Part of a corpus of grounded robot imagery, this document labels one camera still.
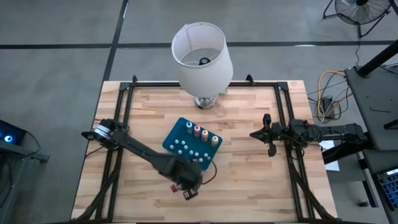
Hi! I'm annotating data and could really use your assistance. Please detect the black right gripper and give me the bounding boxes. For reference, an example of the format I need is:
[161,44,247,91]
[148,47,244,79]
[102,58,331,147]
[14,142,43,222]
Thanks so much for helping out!
[249,113,285,158]

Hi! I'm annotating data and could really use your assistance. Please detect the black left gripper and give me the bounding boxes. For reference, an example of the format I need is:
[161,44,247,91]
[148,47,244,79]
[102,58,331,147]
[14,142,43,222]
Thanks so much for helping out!
[169,161,205,202]

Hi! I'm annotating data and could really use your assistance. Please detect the blue plastic tray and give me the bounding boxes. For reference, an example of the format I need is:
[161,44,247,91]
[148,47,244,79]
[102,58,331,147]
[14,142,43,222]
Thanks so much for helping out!
[162,116,223,171]

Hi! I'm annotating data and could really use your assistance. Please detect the black power strip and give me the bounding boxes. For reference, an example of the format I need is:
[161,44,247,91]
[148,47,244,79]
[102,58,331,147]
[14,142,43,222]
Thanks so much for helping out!
[322,96,336,119]

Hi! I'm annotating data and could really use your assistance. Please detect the white paper sheet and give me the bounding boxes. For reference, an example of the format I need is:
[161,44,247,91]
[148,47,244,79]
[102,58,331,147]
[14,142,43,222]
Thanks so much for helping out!
[319,140,341,172]

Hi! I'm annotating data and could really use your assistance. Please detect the white shade silver table lamp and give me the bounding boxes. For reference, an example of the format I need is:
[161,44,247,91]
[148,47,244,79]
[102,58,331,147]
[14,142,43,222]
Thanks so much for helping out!
[171,21,234,110]

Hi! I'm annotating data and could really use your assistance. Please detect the black metal beam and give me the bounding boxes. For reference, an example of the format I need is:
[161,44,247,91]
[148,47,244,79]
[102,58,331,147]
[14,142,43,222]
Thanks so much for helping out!
[322,132,374,166]

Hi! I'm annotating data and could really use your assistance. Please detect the grey lower shelf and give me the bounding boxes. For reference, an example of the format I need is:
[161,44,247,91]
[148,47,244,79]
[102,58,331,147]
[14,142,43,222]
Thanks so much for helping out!
[362,148,398,224]

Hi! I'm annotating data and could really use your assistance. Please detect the grey side table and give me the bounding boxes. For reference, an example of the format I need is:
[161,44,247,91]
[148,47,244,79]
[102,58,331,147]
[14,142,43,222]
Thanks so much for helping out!
[344,65,398,152]

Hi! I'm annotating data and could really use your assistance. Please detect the black allen key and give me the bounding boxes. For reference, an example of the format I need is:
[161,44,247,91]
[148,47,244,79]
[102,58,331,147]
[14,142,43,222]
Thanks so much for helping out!
[369,106,392,114]

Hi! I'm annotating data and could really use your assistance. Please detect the backlit keyboard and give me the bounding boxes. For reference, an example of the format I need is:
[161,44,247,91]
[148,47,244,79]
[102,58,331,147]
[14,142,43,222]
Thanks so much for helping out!
[376,169,398,212]

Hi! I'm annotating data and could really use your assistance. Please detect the black stand pole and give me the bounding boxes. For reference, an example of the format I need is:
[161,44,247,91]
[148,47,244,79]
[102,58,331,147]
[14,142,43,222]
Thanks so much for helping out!
[356,39,398,78]

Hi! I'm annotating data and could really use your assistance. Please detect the black floor fan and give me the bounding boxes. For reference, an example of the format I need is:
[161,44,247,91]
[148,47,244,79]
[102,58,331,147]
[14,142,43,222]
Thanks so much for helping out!
[322,0,395,40]

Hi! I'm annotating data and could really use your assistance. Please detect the black computer blue light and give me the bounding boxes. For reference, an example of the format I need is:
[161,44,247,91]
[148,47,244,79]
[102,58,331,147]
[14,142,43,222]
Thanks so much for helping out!
[0,119,28,147]

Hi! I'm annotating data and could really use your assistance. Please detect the black left camera cable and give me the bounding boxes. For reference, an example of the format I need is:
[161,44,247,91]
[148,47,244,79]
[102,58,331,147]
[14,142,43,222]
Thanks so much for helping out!
[201,160,218,186]

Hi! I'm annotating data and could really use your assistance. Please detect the clear lamp cord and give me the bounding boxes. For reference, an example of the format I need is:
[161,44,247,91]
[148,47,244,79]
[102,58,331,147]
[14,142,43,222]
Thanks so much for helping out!
[213,88,230,118]

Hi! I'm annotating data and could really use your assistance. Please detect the yellow floor cable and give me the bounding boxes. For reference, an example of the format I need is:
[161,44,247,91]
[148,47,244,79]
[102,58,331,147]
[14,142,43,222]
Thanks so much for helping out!
[317,70,354,118]

